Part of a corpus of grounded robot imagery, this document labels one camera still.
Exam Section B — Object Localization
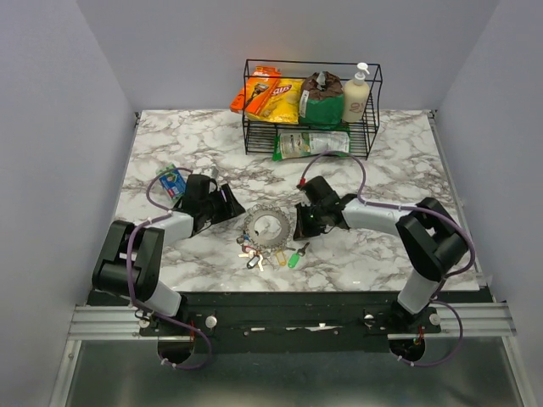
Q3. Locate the metal toothed key ring disc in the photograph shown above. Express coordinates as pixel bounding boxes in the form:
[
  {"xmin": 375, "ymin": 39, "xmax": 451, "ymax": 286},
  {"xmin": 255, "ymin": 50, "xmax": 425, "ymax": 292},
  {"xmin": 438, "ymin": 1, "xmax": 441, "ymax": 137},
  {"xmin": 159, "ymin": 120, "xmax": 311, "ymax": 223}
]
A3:
[{"xmin": 243, "ymin": 203, "xmax": 291, "ymax": 251}]

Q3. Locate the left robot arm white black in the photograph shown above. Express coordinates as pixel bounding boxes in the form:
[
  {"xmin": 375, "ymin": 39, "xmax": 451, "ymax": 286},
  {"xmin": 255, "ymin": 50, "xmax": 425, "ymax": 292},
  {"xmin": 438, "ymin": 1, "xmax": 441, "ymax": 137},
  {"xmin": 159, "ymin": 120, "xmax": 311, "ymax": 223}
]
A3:
[{"xmin": 92, "ymin": 174, "xmax": 245, "ymax": 335}]

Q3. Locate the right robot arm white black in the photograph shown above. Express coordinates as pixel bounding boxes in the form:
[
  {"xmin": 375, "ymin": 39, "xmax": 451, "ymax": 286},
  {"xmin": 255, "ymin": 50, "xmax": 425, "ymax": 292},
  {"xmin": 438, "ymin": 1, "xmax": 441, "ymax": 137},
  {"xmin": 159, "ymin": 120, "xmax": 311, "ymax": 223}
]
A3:
[{"xmin": 294, "ymin": 176, "xmax": 474, "ymax": 332}]

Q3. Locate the key with green tag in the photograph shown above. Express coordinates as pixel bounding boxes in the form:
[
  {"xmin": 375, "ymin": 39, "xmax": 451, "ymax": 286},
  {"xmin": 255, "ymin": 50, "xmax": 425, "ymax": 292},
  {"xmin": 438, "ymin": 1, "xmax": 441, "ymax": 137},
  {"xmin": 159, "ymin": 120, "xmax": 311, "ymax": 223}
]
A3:
[{"xmin": 287, "ymin": 242, "xmax": 310, "ymax": 269}]

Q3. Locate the green blue sponge pack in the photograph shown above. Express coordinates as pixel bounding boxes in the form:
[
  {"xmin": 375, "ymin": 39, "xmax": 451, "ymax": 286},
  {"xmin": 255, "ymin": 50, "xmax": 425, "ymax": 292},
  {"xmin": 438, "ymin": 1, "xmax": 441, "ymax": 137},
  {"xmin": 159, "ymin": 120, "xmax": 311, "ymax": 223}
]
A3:
[{"xmin": 155, "ymin": 164, "xmax": 186, "ymax": 200}]

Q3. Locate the green white snack bag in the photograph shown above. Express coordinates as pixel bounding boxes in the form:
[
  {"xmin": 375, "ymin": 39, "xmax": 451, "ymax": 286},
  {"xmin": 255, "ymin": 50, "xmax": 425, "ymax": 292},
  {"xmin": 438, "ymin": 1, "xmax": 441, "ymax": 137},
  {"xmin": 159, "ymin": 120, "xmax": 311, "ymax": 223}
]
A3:
[{"xmin": 272, "ymin": 131, "xmax": 350, "ymax": 161}]

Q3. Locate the brown green coffee bag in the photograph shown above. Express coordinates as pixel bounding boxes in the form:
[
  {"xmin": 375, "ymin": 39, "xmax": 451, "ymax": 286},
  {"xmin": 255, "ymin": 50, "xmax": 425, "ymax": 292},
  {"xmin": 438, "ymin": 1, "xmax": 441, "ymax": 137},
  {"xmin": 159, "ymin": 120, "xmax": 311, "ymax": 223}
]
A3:
[{"xmin": 299, "ymin": 70, "xmax": 344, "ymax": 130}]

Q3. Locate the orange razor box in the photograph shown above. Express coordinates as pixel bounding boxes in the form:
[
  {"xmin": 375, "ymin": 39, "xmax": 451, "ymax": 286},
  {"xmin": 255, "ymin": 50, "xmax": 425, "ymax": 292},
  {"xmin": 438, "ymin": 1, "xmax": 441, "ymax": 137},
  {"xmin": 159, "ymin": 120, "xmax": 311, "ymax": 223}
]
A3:
[{"xmin": 230, "ymin": 65, "xmax": 282, "ymax": 120}]

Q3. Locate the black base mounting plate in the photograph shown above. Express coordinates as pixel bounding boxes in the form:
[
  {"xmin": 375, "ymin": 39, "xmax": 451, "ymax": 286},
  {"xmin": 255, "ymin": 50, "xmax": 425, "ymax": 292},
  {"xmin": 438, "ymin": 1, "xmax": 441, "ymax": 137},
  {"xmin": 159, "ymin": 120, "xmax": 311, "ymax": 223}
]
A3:
[{"xmin": 70, "ymin": 290, "xmax": 507, "ymax": 354}]

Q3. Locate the cream lotion pump bottle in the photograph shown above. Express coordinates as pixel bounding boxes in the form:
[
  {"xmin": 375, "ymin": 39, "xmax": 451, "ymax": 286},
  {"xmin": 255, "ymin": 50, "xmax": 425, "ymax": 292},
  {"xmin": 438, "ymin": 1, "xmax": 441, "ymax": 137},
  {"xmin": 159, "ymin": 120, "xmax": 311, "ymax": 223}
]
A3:
[{"xmin": 342, "ymin": 63, "xmax": 370, "ymax": 123}]

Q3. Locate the yellow chips bag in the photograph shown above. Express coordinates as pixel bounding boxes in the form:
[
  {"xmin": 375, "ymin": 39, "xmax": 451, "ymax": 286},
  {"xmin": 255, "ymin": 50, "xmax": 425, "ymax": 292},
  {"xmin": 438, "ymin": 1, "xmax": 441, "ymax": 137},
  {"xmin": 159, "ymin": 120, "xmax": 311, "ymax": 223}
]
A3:
[{"xmin": 254, "ymin": 78, "xmax": 304, "ymax": 124}]

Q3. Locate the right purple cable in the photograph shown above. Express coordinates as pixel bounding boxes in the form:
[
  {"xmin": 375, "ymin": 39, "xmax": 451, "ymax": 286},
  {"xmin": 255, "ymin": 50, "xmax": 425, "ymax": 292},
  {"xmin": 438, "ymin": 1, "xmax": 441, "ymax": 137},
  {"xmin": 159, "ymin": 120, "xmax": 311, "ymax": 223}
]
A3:
[{"xmin": 296, "ymin": 150, "xmax": 477, "ymax": 368}]

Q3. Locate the black wire shelf rack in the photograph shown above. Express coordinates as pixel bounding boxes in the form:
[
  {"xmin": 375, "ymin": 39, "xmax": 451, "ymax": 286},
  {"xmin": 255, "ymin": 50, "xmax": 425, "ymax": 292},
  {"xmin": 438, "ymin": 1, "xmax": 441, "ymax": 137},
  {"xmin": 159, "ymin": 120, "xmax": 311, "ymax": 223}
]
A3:
[{"xmin": 231, "ymin": 59, "xmax": 383, "ymax": 160}]

